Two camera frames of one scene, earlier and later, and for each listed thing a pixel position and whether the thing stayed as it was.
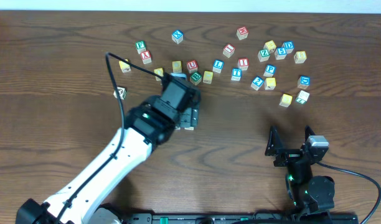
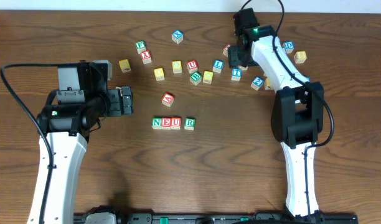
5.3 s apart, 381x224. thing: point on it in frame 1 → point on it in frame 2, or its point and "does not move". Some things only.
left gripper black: (190, 116) → (114, 102)
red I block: (243, 63) does not move
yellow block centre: (177, 66) does not move
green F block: (141, 46) does not move
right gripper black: (291, 156) → (235, 56)
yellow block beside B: (207, 77) does not move
